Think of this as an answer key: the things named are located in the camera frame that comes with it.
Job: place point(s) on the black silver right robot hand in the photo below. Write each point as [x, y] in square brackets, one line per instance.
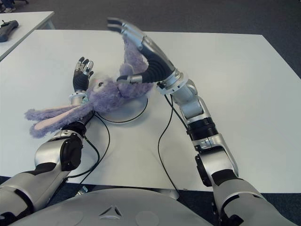
[158, 68]

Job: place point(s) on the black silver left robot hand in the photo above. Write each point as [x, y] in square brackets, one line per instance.
[80, 81]

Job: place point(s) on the purple plush bunny doll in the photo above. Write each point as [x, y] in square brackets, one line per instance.
[105, 96]

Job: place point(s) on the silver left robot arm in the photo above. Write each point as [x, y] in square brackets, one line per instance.
[47, 153]

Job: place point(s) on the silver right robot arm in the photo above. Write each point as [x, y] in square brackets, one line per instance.
[211, 146]

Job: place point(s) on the white plate black rim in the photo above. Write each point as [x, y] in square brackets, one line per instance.
[127, 113]

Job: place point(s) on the white side table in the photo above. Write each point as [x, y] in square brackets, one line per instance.
[30, 22]

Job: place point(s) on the black handheld controller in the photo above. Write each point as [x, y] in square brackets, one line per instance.
[8, 29]

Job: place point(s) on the white sneakers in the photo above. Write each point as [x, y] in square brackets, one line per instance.
[9, 10]

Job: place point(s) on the metal table clamp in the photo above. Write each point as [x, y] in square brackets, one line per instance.
[81, 191]

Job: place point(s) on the grey table leg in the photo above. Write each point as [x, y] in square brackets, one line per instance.
[171, 195]

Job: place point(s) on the grey robot torso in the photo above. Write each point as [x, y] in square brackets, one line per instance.
[117, 207]

